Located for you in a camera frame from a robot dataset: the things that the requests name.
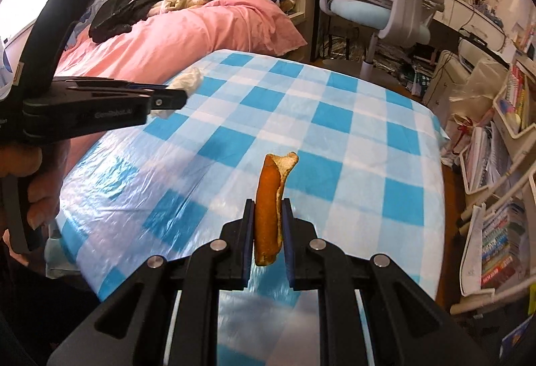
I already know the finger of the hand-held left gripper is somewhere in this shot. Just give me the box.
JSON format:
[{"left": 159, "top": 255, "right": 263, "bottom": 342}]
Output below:
[
  {"left": 52, "top": 76, "right": 170, "bottom": 97},
  {"left": 147, "top": 88, "right": 188, "bottom": 111}
]

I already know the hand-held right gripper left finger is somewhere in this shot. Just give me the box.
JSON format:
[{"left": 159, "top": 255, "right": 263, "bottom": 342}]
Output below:
[{"left": 46, "top": 200, "right": 256, "bottom": 366}]

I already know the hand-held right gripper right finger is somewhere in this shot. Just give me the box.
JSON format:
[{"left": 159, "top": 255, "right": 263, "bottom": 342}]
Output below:
[{"left": 281, "top": 199, "right": 490, "bottom": 366}]

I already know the small plain white tissue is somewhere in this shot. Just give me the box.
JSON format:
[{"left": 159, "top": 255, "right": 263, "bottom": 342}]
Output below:
[{"left": 151, "top": 67, "right": 204, "bottom": 119}]

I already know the orange peel piece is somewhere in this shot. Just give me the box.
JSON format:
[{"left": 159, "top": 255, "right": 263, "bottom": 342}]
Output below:
[{"left": 253, "top": 152, "right": 300, "bottom": 267}]

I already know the person's left hand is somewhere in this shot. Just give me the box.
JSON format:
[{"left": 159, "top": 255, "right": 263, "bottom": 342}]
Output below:
[{"left": 0, "top": 139, "right": 70, "bottom": 230}]

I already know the black jacket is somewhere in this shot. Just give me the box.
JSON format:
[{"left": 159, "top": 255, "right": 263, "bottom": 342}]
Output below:
[{"left": 89, "top": 0, "right": 193, "bottom": 44}]

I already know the pink blanket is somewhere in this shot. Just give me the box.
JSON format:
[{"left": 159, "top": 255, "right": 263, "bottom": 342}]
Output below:
[{"left": 54, "top": 0, "right": 308, "bottom": 182}]

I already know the blue checked plastic tablecloth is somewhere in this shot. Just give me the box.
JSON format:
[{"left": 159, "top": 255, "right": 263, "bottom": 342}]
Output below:
[{"left": 44, "top": 49, "right": 447, "bottom": 366}]

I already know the white tote bag red ribbon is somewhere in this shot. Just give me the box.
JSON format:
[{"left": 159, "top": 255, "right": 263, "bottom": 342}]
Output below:
[{"left": 450, "top": 113, "right": 478, "bottom": 159}]

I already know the stack of books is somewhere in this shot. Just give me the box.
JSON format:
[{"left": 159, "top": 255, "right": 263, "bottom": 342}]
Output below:
[{"left": 461, "top": 199, "right": 528, "bottom": 295}]

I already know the white storage box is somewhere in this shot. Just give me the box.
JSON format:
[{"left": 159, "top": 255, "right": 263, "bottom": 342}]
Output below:
[{"left": 423, "top": 50, "right": 457, "bottom": 116}]

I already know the white book rack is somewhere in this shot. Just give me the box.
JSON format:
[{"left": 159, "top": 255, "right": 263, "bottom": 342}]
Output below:
[{"left": 450, "top": 52, "right": 536, "bottom": 312}]

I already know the clear plastic bag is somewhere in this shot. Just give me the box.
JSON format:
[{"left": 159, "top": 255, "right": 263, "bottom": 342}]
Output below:
[{"left": 450, "top": 56, "right": 509, "bottom": 116}]

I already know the white printer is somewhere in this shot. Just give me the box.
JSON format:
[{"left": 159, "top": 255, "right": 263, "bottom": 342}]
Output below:
[{"left": 458, "top": 37, "right": 509, "bottom": 69}]

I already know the row of upright books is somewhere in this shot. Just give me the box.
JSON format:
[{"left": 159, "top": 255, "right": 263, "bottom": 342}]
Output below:
[{"left": 505, "top": 65, "right": 530, "bottom": 128}]

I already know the white desk with drawers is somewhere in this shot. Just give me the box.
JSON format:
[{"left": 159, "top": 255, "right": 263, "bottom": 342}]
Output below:
[{"left": 312, "top": 0, "right": 509, "bottom": 53}]

